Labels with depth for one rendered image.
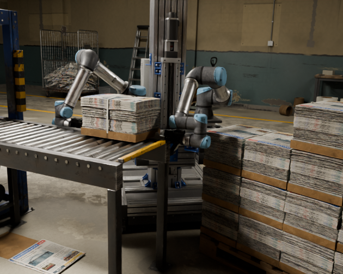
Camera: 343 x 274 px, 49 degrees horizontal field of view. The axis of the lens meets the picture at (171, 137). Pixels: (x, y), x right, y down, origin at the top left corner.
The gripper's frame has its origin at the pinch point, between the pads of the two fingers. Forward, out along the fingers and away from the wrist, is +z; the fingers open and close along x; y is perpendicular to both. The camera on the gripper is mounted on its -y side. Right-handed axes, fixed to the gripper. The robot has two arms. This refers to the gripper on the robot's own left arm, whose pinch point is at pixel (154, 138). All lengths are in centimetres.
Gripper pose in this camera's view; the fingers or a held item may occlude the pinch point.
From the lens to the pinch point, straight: 231.4
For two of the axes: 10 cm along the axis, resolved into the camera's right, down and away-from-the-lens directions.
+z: -9.0, -1.2, 4.2
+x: -4.3, 1.9, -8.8
